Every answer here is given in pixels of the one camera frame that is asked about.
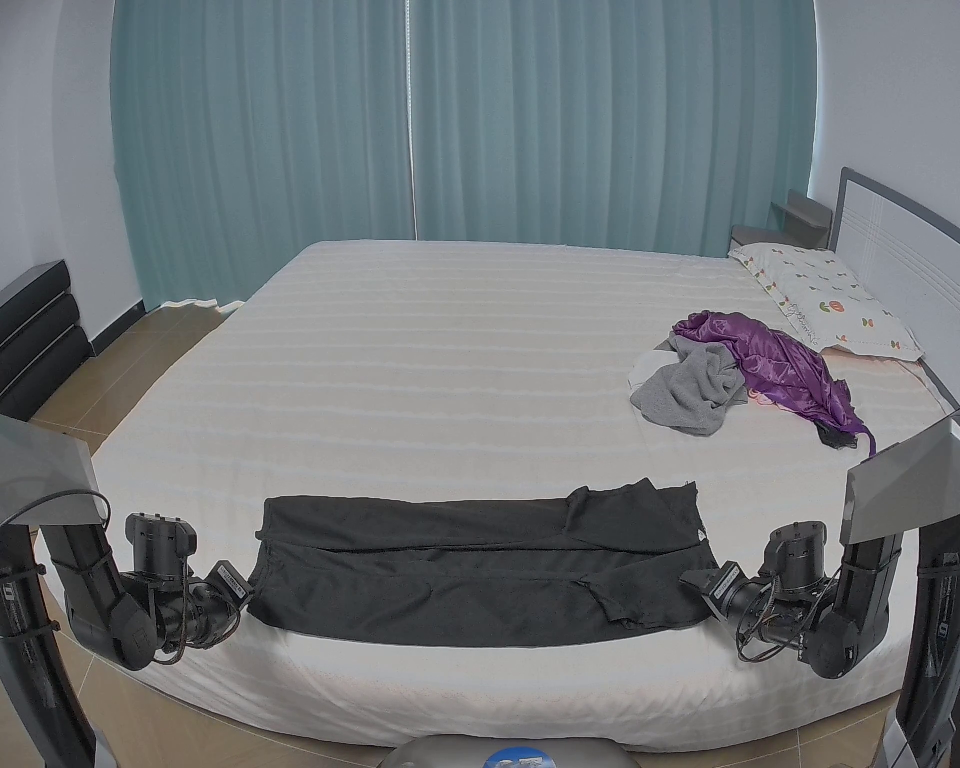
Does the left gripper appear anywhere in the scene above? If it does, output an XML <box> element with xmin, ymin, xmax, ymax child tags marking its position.
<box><xmin>178</xmin><ymin>559</ymin><xmax>255</xmax><ymax>649</ymax></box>

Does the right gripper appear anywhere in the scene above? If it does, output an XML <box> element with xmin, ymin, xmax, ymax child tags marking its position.
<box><xmin>677</xmin><ymin>559</ymin><xmax>777</xmax><ymax>640</ymax></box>

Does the black T-shirt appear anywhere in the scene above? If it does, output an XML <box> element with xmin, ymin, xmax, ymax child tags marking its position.
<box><xmin>246</xmin><ymin>480</ymin><xmax>717</xmax><ymax>648</ymax></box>

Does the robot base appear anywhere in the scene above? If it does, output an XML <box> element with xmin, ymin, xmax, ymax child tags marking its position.
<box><xmin>375</xmin><ymin>733</ymin><xmax>633</xmax><ymax>768</ymax></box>

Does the bed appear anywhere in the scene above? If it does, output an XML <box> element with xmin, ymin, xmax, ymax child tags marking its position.
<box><xmin>88</xmin><ymin>166</ymin><xmax>960</xmax><ymax>755</ymax></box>

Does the grey garment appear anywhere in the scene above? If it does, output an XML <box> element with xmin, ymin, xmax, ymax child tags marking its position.
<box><xmin>628</xmin><ymin>341</ymin><xmax>750</xmax><ymax>438</ymax></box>

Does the white garment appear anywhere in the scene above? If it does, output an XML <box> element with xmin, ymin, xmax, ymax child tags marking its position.
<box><xmin>628</xmin><ymin>346</ymin><xmax>680</xmax><ymax>391</ymax></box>

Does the purple satin garment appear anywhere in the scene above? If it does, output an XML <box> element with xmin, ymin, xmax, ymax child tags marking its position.
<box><xmin>671</xmin><ymin>309</ymin><xmax>880</xmax><ymax>460</ymax></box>

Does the white printed pillow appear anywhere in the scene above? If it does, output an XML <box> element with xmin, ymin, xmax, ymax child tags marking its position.
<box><xmin>727</xmin><ymin>241</ymin><xmax>925</xmax><ymax>365</ymax></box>

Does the black chest of drawers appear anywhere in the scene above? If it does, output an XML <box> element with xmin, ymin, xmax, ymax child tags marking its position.
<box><xmin>0</xmin><ymin>258</ymin><xmax>93</xmax><ymax>421</ymax></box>

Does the grey bedside table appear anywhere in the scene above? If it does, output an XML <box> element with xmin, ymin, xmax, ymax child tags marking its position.
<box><xmin>729</xmin><ymin>189</ymin><xmax>835</xmax><ymax>252</ymax></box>

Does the blue-green curtain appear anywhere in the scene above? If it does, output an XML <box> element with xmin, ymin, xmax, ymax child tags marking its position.
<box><xmin>408</xmin><ymin>0</ymin><xmax>819</xmax><ymax>260</ymax></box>
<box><xmin>111</xmin><ymin>0</ymin><xmax>417</xmax><ymax>315</ymax></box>

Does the black cable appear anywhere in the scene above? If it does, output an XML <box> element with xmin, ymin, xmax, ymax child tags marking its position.
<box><xmin>150</xmin><ymin>592</ymin><xmax>249</xmax><ymax>667</ymax></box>
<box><xmin>0</xmin><ymin>489</ymin><xmax>114</xmax><ymax>530</ymax></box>
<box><xmin>733</xmin><ymin>581</ymin><xmax>785</xmax><ymax>663</ymax></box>

